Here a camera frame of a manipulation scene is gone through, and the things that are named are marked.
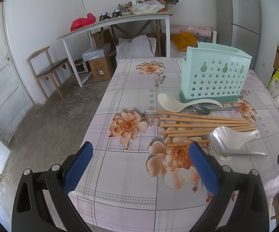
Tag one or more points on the floral tablecloth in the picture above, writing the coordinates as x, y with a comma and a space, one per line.
134, 182

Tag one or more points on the grey flat box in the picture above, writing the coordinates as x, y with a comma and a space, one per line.
96, 52

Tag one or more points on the large steel spoon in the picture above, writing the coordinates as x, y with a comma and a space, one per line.
219, 146

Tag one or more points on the white door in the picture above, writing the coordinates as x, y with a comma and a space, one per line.
15, 101

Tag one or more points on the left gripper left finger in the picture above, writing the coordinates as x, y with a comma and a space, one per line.
30, 210

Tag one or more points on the handheld device on desk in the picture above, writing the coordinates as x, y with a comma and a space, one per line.
116, 13
104, 16

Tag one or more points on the cardboard box under desk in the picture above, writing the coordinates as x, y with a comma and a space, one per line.
102, 68

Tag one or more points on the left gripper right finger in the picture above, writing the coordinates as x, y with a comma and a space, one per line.
250, 212

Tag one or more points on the white sack under desk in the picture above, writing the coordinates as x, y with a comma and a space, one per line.
139, 47

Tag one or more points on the white desk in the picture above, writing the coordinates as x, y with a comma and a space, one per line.
114, 22

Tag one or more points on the white plastic bag on desk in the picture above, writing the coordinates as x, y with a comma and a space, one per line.
148, 7

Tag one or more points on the mint green utensil holder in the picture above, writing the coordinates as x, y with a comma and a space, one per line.
213, 71

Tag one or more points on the wooden chair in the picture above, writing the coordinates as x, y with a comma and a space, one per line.
47, 73

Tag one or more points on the red plastic bag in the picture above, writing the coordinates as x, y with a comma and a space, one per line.
82, 22

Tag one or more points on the silver refrigerator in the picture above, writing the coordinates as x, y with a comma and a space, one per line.
238, 25

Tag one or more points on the pink rolled cloth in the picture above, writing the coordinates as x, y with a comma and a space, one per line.
195, 30

